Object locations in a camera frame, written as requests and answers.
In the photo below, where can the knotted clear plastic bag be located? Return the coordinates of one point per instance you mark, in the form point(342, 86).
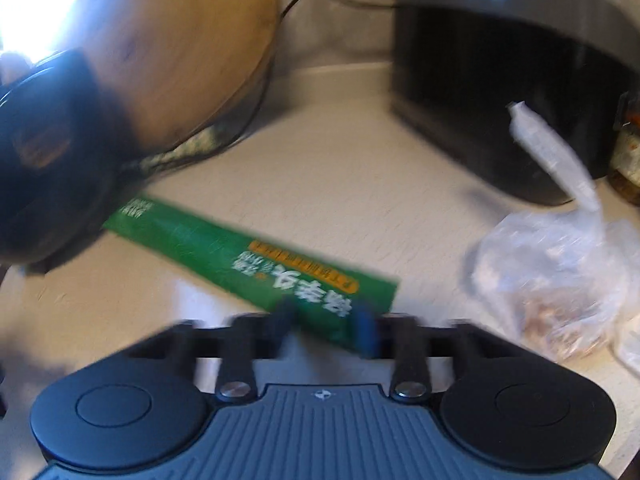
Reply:
point(550, 280)

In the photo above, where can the glass sauce jar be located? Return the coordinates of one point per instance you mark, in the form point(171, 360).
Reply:
point(627, 155)

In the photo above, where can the black rice cooker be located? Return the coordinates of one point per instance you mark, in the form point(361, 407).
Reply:
point(500, 70)

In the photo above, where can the long green packet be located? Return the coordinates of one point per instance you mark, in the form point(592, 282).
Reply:
point(225, 255)

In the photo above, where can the patterned cloth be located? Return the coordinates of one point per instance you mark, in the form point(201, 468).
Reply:
point(190, 147)

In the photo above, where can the dark blue rice cooker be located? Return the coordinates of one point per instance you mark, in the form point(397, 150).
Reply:
point(55, 170)

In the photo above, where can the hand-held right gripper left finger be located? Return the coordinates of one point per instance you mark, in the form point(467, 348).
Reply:
point(284, 327)

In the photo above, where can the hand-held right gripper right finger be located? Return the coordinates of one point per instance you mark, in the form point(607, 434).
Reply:
point(361, 330)

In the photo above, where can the round wooden cutting board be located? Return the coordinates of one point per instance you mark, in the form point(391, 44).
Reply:
point(190, 45)

